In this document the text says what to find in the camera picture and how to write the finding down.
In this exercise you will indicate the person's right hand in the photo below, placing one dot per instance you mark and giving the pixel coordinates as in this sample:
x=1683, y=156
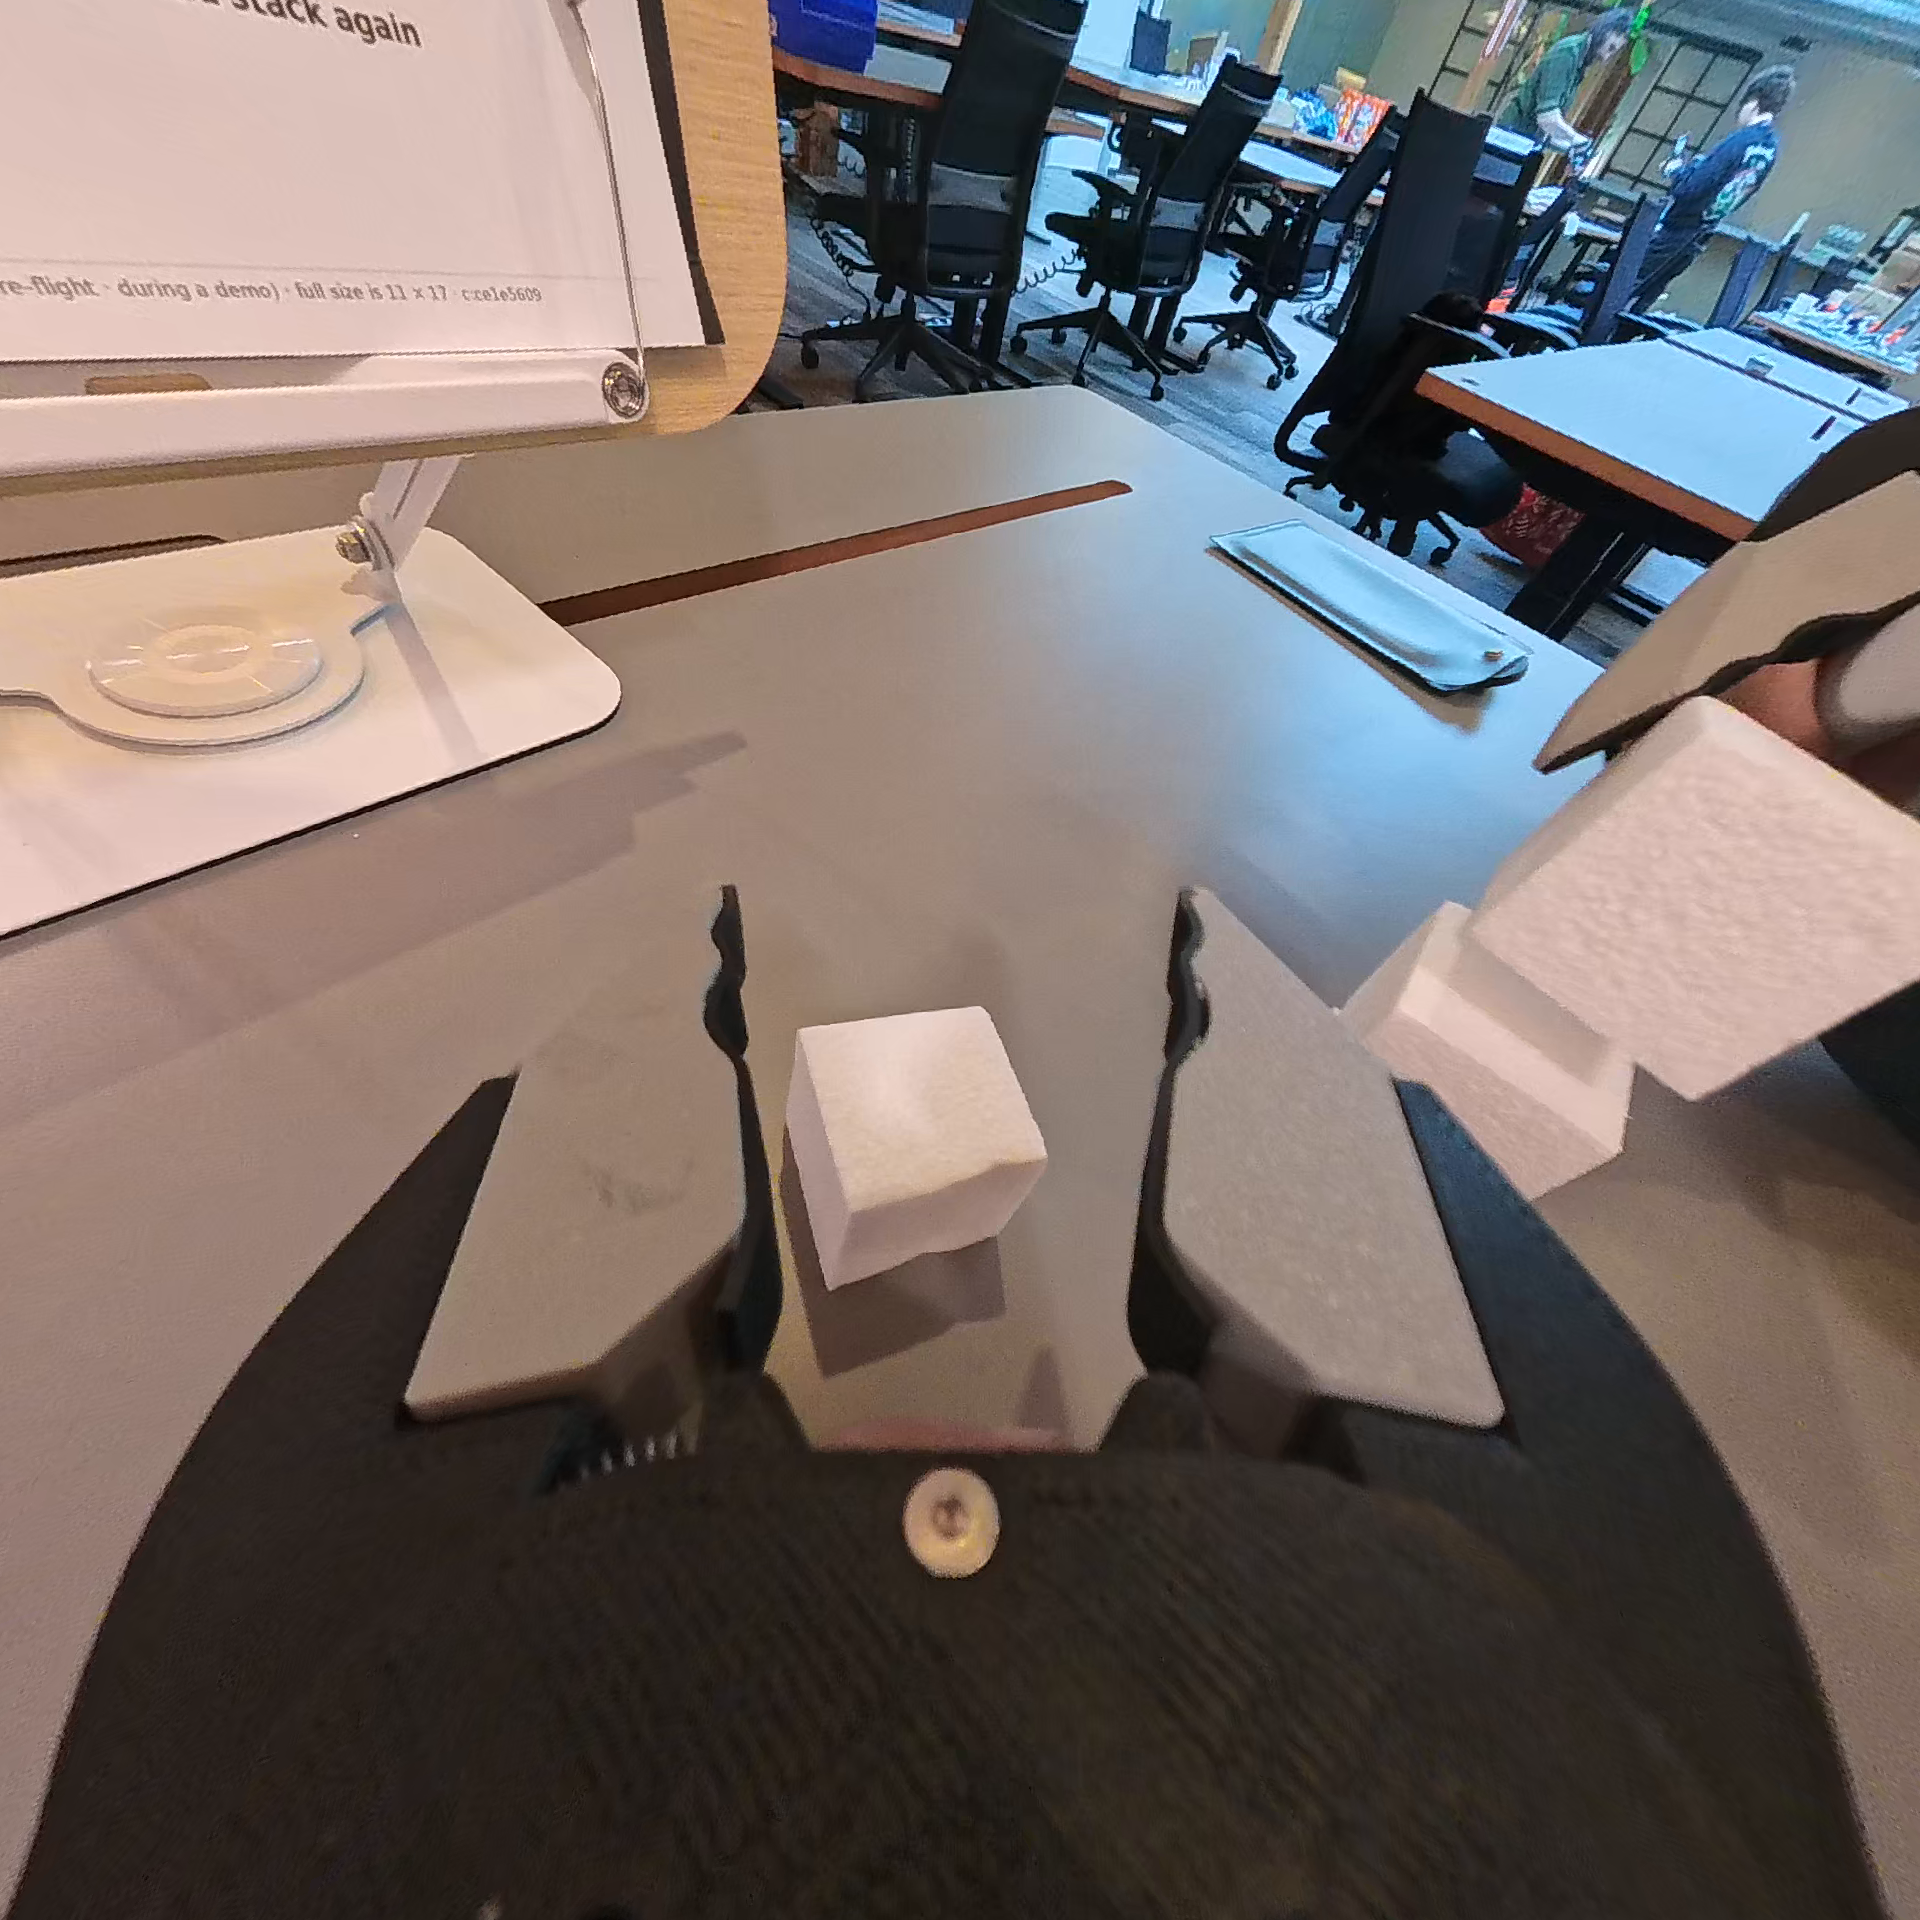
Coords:
x=1785, y=698

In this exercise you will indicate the printed instruction sheet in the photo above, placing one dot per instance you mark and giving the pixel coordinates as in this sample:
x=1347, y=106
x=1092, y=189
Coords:
x=300, y=150

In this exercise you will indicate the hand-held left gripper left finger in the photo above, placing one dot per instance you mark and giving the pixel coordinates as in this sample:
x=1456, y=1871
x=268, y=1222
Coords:
x=600, y=1201

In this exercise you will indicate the wood-edged background desk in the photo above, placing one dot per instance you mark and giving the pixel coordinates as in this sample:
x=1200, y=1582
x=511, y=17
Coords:
x=1635, y=421

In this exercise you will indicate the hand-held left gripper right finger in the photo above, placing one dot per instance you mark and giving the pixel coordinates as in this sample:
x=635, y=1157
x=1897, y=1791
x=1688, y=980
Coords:
x=1319, y=1215

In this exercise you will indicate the blue storage bin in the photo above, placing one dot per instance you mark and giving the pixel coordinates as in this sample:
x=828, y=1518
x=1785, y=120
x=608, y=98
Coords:
x=820, y=31

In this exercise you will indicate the person's right forearm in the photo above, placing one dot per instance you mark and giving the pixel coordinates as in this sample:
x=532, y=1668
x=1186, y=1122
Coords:
x=1882, y=1066

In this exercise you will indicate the black office chair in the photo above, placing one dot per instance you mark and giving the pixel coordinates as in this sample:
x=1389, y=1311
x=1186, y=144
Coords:
x=1170, y=225
x=1410, y=329
x=1305, y=241
x=961, y=196

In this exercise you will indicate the white wooden document stand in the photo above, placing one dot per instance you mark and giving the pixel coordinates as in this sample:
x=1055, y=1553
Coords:
x=300, y=720

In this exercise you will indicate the red patterned bag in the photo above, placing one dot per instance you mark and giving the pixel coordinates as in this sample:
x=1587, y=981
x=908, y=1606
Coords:
x=1531, y=529

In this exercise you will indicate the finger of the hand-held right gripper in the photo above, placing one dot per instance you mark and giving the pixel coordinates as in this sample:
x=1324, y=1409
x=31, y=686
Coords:
x=1723, y=616

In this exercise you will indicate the grey flat pouch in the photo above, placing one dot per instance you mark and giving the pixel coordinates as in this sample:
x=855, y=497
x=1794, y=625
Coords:
x=1364, y=599

